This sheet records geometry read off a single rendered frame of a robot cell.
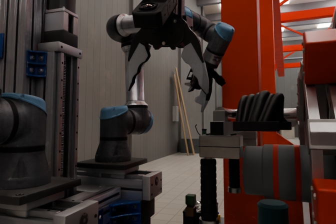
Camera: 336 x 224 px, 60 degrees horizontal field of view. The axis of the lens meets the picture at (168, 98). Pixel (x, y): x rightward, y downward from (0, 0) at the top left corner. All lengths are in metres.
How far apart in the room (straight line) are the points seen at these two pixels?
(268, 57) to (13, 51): 2.67
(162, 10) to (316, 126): 0.33
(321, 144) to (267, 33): 2.86
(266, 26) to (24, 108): 2.91
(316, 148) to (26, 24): 0.93
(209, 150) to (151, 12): 0.34
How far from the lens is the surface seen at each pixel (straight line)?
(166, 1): 0.47
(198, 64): 0.50
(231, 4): 1.43
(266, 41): 3.35
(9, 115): 0.77
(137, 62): 0.53
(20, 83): 1.06
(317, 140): 0.56
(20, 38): 1.10
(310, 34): 0.65
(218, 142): 0.65
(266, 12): 3.45
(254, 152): 0.80
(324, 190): 0.48
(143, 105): 1.33
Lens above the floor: 0.98
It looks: 5 degrees up
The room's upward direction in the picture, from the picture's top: straight up
